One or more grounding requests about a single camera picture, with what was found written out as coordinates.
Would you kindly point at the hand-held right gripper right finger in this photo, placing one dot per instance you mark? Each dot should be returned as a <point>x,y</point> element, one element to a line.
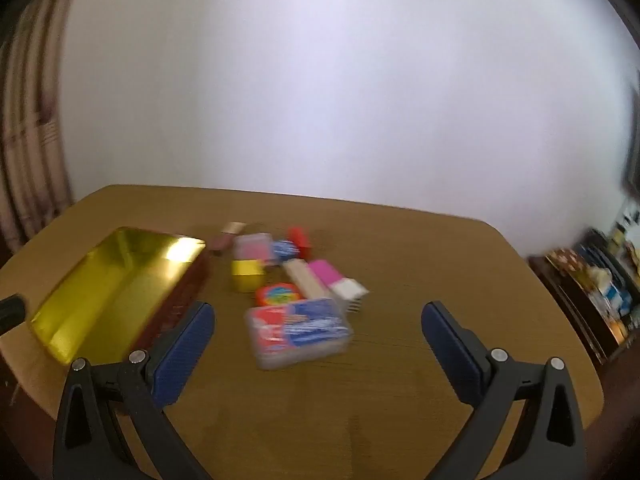
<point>450,355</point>

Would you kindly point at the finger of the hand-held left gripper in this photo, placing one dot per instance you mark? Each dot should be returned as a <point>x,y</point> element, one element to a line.
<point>10,312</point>

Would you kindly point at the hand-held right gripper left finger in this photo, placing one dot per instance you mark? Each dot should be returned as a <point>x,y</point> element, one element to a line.
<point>185,355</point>

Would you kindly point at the yellow foil bag with items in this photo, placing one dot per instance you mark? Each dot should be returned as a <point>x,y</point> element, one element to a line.
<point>110,290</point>

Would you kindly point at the yellow cube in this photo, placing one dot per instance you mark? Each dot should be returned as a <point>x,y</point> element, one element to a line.
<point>246,272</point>

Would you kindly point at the round colourful tin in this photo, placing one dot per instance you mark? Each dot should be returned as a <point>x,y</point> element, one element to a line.
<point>275,294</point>

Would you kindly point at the large clear red-blue box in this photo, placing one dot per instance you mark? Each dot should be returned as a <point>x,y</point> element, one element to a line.
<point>300,335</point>

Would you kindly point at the white striped block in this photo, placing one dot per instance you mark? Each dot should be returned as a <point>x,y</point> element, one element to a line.
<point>347,291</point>

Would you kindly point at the clear box with pink contents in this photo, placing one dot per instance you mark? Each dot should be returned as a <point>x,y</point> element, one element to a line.
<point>252,247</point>

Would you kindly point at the beige block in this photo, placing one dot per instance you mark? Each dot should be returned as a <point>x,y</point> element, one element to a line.
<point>305,277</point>

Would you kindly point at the magenta eraser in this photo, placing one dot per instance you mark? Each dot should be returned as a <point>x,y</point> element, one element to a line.
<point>325,271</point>

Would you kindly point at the cream and maroon small tube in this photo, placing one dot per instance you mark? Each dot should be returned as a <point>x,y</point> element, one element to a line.
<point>222,242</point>

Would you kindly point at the small blue packet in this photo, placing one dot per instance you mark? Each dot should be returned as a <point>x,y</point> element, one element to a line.
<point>284,251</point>

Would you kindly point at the striped curtain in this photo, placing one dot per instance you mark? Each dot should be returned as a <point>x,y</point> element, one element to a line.
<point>30,160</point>

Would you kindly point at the red block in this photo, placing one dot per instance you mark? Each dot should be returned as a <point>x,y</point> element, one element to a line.
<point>299,237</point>

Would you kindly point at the cluttered dark shelf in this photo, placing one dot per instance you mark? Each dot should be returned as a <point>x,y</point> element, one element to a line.
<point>600,285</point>

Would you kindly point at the dark wall object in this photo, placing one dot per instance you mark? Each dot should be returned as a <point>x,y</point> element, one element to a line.
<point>632,150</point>

